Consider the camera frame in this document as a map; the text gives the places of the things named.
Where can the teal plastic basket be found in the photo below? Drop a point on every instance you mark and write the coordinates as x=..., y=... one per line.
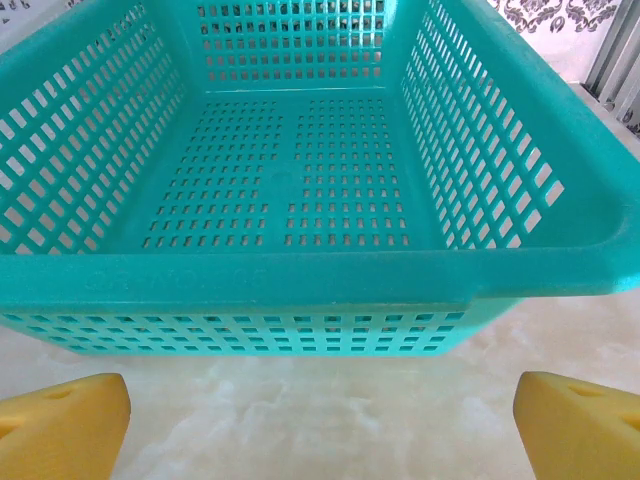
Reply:
x=320, y=280

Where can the aluminium frame post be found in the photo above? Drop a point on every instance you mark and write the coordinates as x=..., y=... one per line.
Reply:
x=615, y=60

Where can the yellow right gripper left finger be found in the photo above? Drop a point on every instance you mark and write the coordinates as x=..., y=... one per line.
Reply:
x=60, y=430

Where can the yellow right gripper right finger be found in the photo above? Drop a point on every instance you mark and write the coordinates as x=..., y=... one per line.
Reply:
x=580, y=430

